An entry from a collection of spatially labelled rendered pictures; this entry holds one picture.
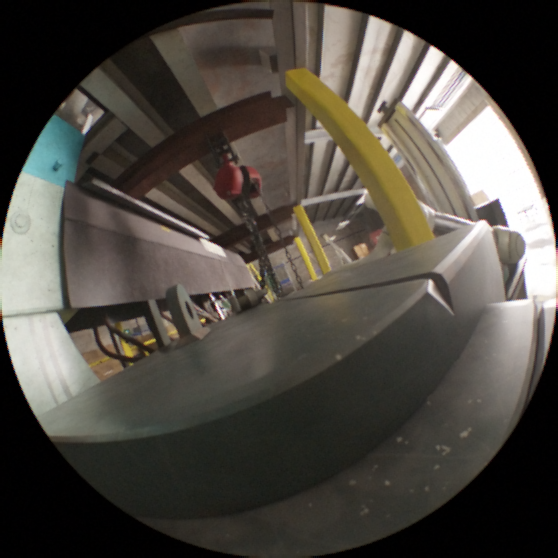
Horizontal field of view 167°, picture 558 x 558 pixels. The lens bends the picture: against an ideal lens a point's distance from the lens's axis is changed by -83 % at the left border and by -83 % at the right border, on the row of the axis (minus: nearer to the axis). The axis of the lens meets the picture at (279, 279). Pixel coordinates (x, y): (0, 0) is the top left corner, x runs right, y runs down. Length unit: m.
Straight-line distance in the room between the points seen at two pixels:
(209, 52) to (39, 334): 1.26
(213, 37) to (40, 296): 1.19
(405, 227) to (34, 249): 1.00
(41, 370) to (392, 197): 0.97
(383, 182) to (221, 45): 1.02
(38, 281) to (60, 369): 0.22
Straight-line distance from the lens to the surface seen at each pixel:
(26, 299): 0.60
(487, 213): 1.57
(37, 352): 0.58
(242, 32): 1.22
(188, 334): 0.18
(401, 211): 0.57
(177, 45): 0.97
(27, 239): 0.67
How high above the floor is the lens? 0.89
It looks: 3 degrees up
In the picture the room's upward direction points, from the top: 23 degrees counter-clockwise
